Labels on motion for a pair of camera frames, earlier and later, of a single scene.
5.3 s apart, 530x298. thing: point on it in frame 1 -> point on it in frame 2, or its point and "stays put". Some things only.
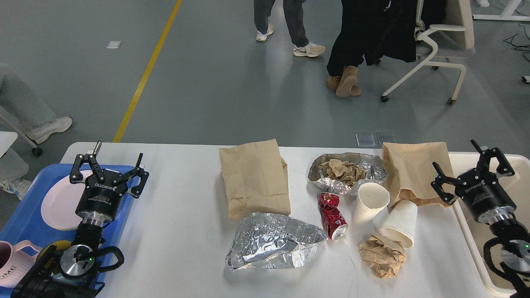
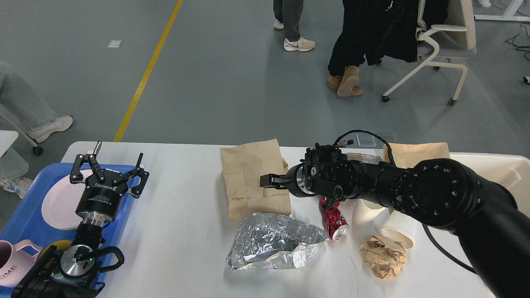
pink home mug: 15,262 stays put
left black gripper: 98,202 stays put
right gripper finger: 438,181 -> 272,181
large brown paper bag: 257,179 stays put
